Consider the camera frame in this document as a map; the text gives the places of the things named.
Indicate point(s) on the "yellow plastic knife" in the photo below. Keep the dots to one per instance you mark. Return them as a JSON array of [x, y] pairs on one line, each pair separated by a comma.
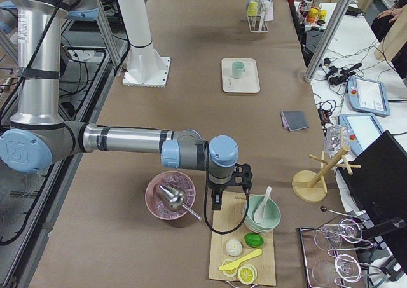
[[236, 263]]

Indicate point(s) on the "person in black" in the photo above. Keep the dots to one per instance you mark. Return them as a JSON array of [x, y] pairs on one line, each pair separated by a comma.
[[385, 20]]

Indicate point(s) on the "sage green cup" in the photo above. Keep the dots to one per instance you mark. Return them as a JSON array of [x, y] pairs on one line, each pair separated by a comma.
[[237, 69]]

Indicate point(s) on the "steel cone jigger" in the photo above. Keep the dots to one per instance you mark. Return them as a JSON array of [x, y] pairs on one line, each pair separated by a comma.
[[175, 199]]

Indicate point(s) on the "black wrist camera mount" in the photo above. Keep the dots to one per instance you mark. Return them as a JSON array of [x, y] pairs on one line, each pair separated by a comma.
[[242, 176]]

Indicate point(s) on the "green lime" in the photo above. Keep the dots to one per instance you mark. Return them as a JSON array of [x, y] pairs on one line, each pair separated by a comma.
[[253, 240]]

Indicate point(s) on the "light blue cup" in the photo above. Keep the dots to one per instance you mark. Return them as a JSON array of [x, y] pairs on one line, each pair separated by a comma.
[[267, 4]]

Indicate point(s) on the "clear glass mug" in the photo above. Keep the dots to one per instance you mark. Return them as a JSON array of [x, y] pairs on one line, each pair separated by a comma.
[[336, 137]]

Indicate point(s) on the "wire glass rack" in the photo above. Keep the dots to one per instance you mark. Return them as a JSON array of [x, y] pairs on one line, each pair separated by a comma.
[[354, 250]]

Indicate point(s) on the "grey blue cup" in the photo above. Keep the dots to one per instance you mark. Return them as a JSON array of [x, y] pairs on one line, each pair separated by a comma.
[[247, 3]]

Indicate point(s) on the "bottles group on side table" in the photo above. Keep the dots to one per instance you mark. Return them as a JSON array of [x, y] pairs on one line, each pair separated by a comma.
[[310, 12]]

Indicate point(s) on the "wooden mug tree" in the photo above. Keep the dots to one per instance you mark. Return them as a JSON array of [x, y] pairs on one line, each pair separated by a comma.
[[310, 186]]

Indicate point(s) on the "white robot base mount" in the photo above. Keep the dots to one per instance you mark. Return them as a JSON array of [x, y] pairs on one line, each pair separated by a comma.
[[145, 66]]

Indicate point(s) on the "blue teach pendant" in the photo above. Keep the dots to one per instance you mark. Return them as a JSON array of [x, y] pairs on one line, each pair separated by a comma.
[[368, 96]]

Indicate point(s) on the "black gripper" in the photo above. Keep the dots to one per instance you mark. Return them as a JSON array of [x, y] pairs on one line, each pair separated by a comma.
[[217, 188]]

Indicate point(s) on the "black monitor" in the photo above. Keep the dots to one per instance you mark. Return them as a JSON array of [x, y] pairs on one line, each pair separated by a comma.
[[379, 186]]

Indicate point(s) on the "aluminium frame post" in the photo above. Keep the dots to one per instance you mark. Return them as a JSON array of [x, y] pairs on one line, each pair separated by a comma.
[[333, 24]]

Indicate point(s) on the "pink ribbed bowl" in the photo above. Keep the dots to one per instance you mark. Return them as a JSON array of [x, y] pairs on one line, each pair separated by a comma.
[[176, 179]]

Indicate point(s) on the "white wire cup rack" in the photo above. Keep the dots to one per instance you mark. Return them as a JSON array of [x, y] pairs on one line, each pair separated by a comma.
[[257, 24]]

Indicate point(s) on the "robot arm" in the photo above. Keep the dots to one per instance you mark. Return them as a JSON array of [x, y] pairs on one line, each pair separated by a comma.
[[67, 60]]

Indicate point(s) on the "cream rabbit tray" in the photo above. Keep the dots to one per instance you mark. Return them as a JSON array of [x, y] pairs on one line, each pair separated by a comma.
[[249, 83]]

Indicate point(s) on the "lower stacked bowls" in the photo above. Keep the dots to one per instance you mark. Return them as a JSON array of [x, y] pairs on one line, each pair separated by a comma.
[[266, 226]]

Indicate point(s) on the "lemon slice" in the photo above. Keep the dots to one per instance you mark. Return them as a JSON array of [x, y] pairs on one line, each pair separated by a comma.
[[247, 274]]

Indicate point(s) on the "white steamed bun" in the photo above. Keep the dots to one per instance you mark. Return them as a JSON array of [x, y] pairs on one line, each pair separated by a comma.
[[233, 247]]

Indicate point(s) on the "grey folded cloth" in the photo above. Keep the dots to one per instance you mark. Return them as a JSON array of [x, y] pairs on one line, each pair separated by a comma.
[[294, 120]]

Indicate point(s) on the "white ceramic spoon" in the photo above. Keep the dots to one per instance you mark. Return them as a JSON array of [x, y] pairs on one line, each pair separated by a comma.
[[259, 213]]

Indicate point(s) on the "yellow cup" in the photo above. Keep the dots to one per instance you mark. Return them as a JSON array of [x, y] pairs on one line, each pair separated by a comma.
[[252, 9]]

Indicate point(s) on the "pink cup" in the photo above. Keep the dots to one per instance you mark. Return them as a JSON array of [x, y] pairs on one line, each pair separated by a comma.
[[269, 14]]

